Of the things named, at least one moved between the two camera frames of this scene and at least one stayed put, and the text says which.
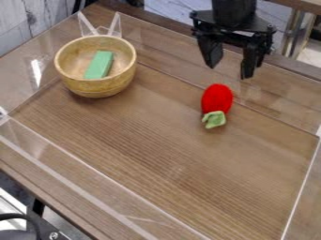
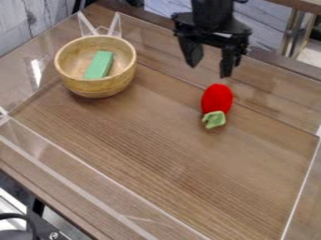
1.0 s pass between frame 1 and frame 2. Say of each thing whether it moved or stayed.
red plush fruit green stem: stayed
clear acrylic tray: stayed
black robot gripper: moved
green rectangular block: stayed
